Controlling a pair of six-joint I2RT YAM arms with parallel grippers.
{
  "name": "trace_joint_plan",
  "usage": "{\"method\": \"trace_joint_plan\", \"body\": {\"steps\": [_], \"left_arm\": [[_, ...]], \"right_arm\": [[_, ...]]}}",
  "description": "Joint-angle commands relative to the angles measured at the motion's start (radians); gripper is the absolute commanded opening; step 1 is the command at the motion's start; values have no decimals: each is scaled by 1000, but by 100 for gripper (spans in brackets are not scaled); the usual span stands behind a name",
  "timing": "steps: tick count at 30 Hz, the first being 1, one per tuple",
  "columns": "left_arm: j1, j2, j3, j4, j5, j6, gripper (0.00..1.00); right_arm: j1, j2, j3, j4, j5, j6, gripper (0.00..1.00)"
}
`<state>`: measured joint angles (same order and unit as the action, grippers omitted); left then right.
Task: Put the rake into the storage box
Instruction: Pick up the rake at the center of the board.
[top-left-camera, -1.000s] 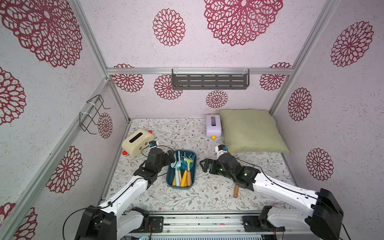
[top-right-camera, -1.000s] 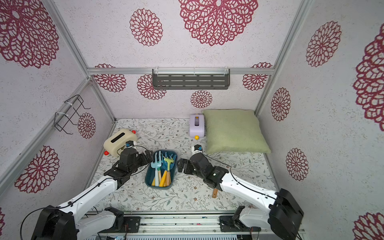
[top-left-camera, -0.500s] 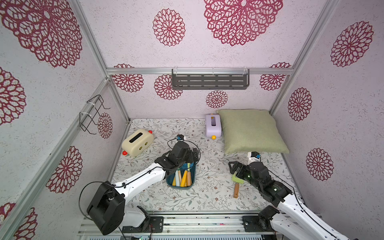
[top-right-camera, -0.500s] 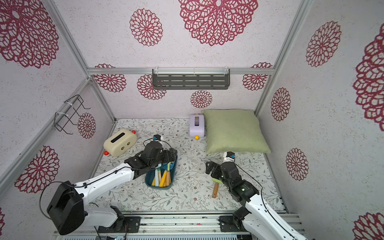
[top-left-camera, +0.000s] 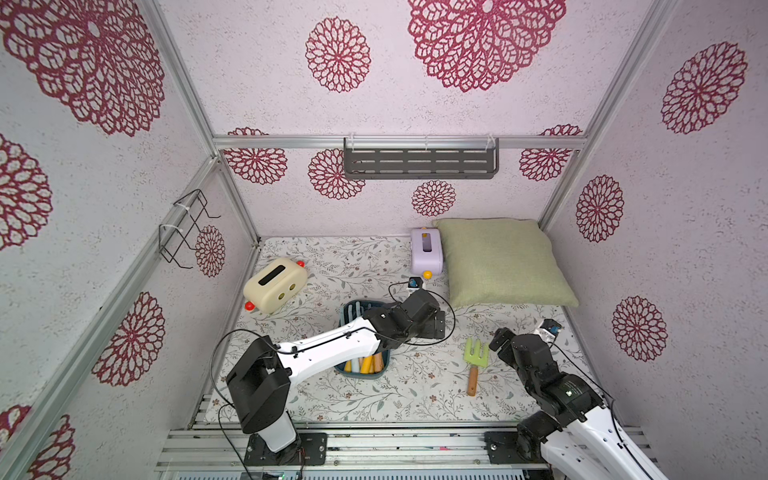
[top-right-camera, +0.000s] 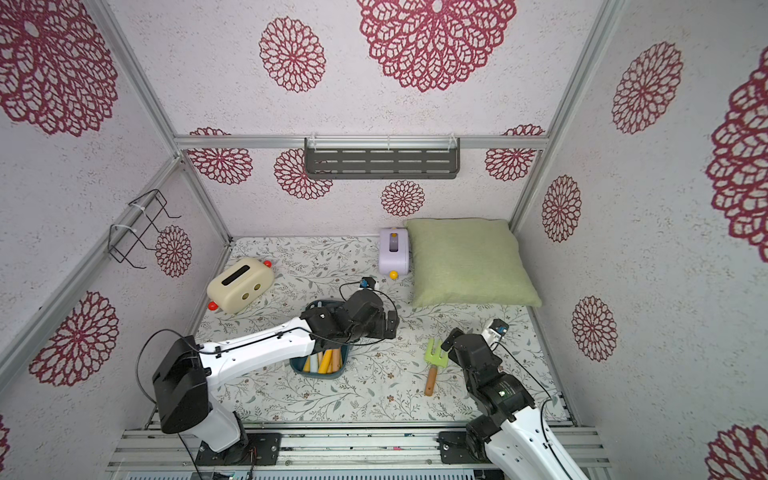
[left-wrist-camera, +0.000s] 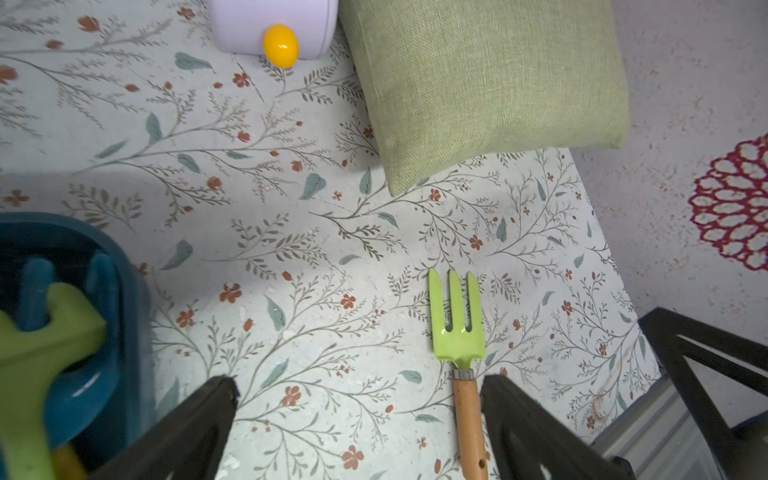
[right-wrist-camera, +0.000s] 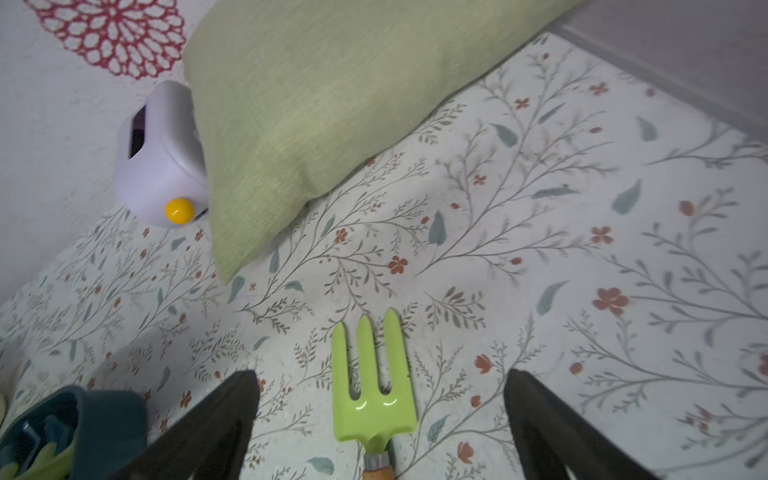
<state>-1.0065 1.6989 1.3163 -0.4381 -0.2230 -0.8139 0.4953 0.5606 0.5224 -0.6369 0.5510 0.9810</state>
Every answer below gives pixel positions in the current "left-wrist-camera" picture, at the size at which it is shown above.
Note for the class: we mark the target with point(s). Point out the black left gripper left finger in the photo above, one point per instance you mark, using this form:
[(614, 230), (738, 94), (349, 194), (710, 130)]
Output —
[(188, 443)]

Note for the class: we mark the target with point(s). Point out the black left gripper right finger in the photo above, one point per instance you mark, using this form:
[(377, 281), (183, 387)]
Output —
[(528, 441)]

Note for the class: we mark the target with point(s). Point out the lime fork wooden handle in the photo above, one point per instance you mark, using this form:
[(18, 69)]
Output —
[(460, 342)]

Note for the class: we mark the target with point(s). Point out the green rake wooden handle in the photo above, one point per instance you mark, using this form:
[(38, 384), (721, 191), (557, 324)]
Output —
[(30, 362)]

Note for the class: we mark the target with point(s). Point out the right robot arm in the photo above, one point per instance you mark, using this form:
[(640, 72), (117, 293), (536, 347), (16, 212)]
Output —
[(722, 379)]

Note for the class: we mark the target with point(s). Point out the teal storage tray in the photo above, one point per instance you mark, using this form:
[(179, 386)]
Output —
[(107, 402)]

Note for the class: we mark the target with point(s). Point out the lavender box with yellow knob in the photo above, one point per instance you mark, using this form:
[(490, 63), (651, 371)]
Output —
[(283, 32)]

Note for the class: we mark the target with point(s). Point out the green fabric pillow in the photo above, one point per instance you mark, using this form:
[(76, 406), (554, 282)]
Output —
[(448, 81)]

